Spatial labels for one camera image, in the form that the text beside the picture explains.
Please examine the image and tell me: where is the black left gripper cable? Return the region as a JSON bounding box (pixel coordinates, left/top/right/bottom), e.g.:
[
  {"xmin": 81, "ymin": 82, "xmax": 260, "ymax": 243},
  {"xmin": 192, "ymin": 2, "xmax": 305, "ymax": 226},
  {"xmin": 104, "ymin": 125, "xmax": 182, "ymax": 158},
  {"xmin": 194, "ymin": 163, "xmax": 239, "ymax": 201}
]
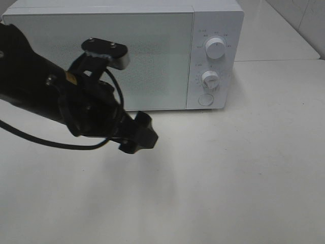
[{"xmin": 0, "ymin": 68, "xmax": 125, "ymax": 150}]

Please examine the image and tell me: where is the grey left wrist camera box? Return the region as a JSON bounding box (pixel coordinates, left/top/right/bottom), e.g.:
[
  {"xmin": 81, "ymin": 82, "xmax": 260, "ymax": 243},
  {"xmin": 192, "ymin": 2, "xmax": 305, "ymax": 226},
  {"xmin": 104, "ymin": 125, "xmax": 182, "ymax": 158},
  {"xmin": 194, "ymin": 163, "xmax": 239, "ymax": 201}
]
[{"xmin": 81, "ymin": 38, "xmax": 130, "ymax": 70}]

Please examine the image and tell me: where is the white microwave knob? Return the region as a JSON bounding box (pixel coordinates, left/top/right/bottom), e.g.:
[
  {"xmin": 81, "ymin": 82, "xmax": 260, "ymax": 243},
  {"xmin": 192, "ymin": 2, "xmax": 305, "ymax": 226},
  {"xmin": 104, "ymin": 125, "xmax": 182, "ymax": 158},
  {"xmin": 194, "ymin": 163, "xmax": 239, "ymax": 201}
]
[
  {"xmin": 201, "ymin": 71, "xmax": 220, "ymax": 89},
  {"xmin": 205, "ymin": 37, "xmax": 226, "ymax": 59}
]

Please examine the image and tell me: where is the white microwave oven body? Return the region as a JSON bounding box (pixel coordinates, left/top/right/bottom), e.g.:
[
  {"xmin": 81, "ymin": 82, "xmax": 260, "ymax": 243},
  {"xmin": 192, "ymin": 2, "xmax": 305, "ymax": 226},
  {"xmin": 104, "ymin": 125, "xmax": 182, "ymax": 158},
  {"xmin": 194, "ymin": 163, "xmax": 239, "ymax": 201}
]
[{"xmin": 2, "ymin": 1, "xmax": 244, "ymax": 109}]

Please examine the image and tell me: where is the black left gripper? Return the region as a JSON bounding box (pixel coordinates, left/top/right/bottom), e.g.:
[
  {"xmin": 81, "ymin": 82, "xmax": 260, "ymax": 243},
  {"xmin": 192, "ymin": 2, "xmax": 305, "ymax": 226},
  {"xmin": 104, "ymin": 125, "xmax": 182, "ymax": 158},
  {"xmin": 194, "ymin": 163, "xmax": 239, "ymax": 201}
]
[{"xmin": 58, "ymin": 76, "xmax": 158, "ymax": 154}]

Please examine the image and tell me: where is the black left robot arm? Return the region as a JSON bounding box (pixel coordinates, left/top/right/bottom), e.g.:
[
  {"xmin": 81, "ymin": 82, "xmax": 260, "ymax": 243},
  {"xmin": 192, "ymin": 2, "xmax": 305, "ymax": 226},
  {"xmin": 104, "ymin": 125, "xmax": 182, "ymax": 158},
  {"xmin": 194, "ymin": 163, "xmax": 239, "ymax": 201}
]
[{"xmin": 1, "ymin": 24, "xmax": 158, "ymax": 154}]

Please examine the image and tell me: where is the round white door button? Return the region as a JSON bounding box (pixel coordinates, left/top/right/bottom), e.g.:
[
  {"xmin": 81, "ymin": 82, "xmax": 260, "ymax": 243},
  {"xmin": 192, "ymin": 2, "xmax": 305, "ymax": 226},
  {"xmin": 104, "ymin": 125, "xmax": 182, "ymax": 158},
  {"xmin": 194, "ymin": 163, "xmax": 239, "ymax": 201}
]
[{"xmin": 198, "ymin": 94, "xmax": 214, "ymax": 106}]

